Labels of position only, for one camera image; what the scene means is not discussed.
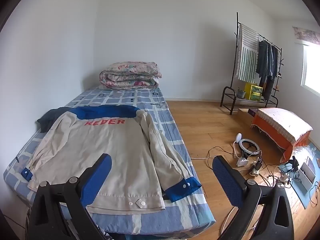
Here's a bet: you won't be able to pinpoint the orange bench with striped cover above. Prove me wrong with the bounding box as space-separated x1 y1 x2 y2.
251 107 313 163

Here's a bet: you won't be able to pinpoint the small black device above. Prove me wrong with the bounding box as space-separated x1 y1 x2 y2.
285 156 300 174

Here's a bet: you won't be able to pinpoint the folded floral quilt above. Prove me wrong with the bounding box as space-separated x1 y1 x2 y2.
99 61 162 90

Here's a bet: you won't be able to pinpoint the dark blue cloth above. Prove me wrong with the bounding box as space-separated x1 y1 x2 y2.
37 107 73 133

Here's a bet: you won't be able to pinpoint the window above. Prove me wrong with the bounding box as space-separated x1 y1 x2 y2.
301 44 320 95

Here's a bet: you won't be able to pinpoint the beige and blue jacket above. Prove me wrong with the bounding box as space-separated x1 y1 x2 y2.
21 106 202 235

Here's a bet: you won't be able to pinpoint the cardboard box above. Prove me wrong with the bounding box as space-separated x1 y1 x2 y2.
236 108 259 128

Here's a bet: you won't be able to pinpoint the blue floor mat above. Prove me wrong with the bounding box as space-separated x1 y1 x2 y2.
280 142 320 209

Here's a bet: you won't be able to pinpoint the grey open box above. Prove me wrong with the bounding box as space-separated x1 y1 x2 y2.
299 157 317 188

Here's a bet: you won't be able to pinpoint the white ring light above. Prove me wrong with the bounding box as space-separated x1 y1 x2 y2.
234 133 262 168

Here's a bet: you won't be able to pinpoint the black clothes rack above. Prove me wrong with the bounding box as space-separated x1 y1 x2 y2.
220 12 284 115

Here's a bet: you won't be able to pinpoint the striped towel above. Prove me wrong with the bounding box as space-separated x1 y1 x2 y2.
236 24 260 82

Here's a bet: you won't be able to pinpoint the clear plastic bag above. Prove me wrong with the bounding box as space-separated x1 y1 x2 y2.
291 145 320 163

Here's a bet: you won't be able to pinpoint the dark hanging clothes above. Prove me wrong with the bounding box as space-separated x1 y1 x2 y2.
255 39 280 100

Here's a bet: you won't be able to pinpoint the floral window blind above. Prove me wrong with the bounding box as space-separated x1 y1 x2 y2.
292 26 320 46

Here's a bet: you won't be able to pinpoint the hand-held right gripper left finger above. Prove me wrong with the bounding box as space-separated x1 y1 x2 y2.
26 153 118 240

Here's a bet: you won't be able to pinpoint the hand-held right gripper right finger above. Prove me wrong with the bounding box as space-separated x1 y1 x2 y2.
212 155 295 240

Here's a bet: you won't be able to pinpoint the bed with blue checked sheet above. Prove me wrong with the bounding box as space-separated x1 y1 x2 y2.
3 85 216 240

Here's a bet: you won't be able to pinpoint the yellow crate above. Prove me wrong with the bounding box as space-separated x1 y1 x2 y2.
244 82 263 101

